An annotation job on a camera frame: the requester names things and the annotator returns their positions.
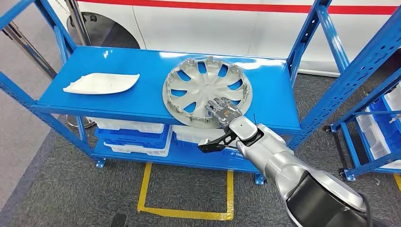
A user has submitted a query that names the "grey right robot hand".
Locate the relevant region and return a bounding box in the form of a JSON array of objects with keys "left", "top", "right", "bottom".
[{"left": 204, "top": 96, "right": 244, "bottom": 129}]

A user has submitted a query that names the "silver plastic wheel hubcap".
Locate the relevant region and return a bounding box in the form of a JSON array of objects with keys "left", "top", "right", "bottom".
[{"left": 162, "top": 56, "right": 253, "bottom": 130}]

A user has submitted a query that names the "blue metal shelf rack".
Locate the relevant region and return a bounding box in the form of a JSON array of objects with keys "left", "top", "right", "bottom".
[
  {"left": 0, "top": 0, "right": 401, "bottom": 185},
  {"left": 323, "top": 67, "right": 401, "bottom": 183}
]

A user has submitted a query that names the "white plastic trim part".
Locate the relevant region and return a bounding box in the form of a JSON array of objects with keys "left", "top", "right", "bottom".
[{"left": 62, "top": 73, "right": 140, "bottom": 95}]

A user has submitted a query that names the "blue plastic bin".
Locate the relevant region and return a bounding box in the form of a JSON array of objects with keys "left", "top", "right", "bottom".
[
  {"left": 174, "top": 134, "right": 251, "bottom": 160},
  {"left": 366, "top": 95, "right": 401, "bottom": 154},
  {"left": 94, "top": 124, "right": 172, "bottom": 150}
]

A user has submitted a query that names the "white car with red stripe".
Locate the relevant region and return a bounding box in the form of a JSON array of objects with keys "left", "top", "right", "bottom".
[{"left": 47, "top": 0, "right": 401, "bottom": 78}]

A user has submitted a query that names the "yellow floor tape outline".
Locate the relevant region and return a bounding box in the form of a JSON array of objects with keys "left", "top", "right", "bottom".
[{"left": 137, "top": 162, "right": 235, "bottom": 221}]

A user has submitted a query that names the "black car tyre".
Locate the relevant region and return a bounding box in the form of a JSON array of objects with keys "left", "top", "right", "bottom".
[{"left": 66, "top": 12, "right": 141, "bottom": 50}]

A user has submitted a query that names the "black robot foot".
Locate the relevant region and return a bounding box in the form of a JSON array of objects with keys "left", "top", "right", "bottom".
[{"left": 110, "top": 213, "right": 128, "bottom": 227}]

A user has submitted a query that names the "grey metal pole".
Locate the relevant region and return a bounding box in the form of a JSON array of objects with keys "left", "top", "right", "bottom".
[{"left": 2, "top": 22, "right": 58, "bottom": 79}]

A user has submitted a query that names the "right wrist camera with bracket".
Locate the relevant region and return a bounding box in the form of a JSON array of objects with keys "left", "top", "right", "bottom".
[{"left": 197, "top": 128, "right": 244, "bottom": 154}]

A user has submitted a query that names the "chrome stanchion post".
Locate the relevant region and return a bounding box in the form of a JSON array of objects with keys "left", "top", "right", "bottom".
[{"left": 64, "top": 0, "right": 96, "bottom": 129}]

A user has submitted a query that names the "black camera cable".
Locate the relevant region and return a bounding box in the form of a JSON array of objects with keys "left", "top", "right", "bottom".
[{"left": 357, "top": 192, "right": 375, "bottom": 227}]

